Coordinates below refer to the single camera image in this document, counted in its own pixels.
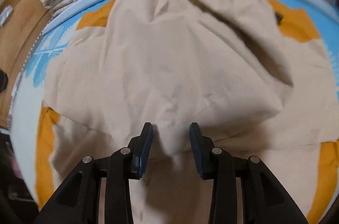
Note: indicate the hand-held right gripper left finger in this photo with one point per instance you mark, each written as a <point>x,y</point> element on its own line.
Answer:
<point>143,149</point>

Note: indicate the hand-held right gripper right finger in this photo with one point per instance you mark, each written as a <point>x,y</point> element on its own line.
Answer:
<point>197,149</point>

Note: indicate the beige and orange hooded garment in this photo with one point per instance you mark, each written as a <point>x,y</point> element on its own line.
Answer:
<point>159,54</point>

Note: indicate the wooden headboard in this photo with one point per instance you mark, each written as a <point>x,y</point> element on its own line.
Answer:
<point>16,49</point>

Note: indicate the tissue pack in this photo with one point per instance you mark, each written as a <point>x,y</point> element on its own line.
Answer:
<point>5,16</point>

